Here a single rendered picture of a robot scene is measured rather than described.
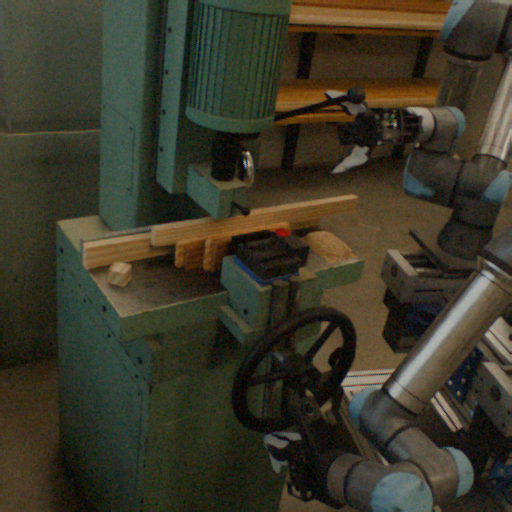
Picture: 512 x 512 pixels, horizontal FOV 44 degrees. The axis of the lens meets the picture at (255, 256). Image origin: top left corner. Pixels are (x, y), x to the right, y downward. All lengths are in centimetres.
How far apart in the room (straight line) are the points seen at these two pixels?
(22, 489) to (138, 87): 124
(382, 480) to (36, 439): 146
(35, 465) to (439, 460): 140
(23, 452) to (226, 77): 141
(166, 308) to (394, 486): 53
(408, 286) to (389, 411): 73
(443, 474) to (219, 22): 82
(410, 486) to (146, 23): 98
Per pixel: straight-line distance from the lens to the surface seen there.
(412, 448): 106
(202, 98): 123
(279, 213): 147
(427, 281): 179
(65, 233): 166
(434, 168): 145
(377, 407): 109
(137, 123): 143
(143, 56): 139
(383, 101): 407
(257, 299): 120
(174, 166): 139
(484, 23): 163
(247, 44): 119
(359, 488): 99
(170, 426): 143
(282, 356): 126
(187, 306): 124
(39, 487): 210
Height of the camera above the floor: 159
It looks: 29 degrees down
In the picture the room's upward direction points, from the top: 9 degrees clockwise
